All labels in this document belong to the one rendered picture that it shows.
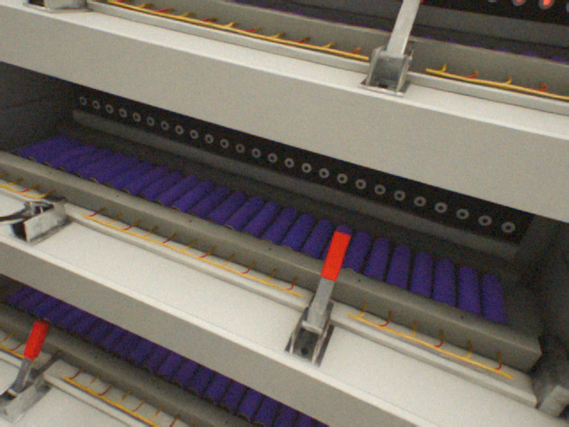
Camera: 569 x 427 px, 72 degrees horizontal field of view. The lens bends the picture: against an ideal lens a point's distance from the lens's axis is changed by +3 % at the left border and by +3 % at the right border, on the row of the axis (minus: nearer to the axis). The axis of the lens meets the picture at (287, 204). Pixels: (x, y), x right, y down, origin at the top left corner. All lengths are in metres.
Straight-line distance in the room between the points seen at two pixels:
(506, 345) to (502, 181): 0.14
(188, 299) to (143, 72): 0.18
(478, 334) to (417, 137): 0.17
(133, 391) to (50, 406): 0.08
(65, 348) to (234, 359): 0.25
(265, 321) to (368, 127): 0.17
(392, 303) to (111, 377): 0.32
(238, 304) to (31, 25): 0.27
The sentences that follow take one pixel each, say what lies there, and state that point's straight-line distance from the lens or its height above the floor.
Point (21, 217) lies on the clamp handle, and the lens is 0.40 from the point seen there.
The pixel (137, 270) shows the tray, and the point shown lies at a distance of 0.36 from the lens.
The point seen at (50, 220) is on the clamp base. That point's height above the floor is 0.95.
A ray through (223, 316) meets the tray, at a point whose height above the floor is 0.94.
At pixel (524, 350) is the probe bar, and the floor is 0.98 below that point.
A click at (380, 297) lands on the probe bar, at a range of 0.33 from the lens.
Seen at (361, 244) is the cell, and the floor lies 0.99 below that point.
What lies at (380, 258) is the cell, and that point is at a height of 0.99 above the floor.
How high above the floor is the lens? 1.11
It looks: 14 degrees down
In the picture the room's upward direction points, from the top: 14 degrees clockwise
